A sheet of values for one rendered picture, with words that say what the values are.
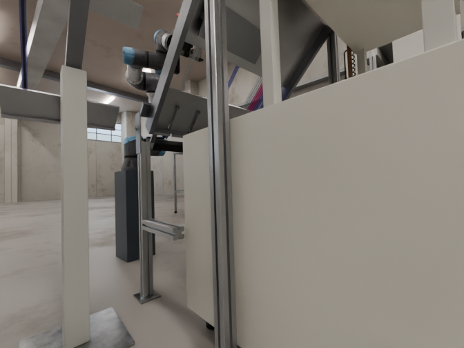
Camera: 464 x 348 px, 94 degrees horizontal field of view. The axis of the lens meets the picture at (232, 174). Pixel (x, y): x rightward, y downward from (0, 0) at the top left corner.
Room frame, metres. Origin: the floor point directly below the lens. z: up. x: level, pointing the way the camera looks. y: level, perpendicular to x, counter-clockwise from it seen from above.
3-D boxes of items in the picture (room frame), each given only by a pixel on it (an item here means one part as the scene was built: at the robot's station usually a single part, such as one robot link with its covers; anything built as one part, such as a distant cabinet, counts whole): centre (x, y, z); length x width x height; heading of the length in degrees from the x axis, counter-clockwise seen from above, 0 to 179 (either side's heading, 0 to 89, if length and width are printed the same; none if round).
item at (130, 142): (1.44, 0.64, 0.72); 0.13 x 0.12 x 0.14; 116
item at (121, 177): (1.44, 0.64, 0.28); 0.18 x 0.18 x 0.55; 48
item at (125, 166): (1.44, 0.65, 0.60); 0.15 x 0.15 x 0.10
